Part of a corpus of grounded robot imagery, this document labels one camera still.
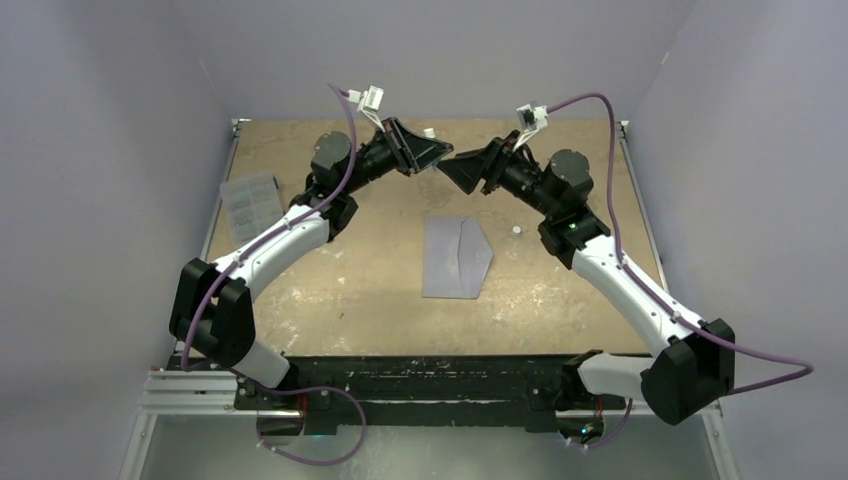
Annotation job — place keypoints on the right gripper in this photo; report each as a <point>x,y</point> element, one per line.
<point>468,169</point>

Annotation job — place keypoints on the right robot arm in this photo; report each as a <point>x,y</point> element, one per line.
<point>690,362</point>

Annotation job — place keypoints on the clear plastic organizer box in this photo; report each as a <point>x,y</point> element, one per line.
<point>251,205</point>

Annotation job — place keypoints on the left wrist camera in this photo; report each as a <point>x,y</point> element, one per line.
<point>368,103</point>

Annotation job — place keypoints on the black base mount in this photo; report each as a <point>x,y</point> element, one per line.
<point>520,391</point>

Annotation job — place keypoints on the grey envelope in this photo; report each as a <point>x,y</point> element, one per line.
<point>457,257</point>

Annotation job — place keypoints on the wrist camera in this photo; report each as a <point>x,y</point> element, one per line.
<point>368,103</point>
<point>533,118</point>

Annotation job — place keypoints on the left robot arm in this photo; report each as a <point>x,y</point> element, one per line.
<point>213,307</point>

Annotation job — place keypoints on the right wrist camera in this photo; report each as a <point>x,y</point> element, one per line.
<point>533,118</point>

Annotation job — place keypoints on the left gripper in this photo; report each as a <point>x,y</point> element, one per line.
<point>410,152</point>

